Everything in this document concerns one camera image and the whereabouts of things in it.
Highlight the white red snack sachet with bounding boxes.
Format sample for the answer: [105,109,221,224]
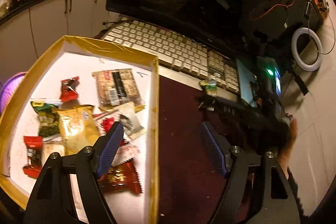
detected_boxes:
[116,101,146,140]

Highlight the small red candy pack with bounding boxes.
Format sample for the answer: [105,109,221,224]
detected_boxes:
[60,76,79,102]

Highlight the white ring light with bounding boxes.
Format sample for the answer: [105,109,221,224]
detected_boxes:
[291,27,323,72]

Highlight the beige mechanical keyboard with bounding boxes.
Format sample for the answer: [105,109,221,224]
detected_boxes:
[102,18,240,94]

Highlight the tan cake pack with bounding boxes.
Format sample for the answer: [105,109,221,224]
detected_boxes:
[42,141,65,165]

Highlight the brown biscuit pack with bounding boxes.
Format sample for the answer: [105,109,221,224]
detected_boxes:
[92,68,145,112]

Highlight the person's hand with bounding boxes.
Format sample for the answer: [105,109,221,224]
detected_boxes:
[277,118,298,179]

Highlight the gold-edged white tray box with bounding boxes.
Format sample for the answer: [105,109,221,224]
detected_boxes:
[1,36,159,223]

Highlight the white kitchen cabinets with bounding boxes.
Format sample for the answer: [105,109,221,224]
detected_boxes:
[1,0,120,84]

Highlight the green pea snack pack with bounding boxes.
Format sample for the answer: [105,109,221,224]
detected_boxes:
[30,98,62,141]

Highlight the dark red table cloth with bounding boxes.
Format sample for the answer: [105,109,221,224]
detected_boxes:
[157,75,253,224]

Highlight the yellow snack bag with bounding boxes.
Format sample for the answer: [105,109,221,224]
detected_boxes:
[57,105,100,155]

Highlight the green white pea pack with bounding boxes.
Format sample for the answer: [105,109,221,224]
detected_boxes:
[199,75,218,97]

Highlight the dark red pastry snack pack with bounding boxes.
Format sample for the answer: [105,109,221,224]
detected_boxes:
[98,159,142,195]

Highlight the light blue booklet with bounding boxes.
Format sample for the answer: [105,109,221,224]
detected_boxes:
[236,59,257,108]

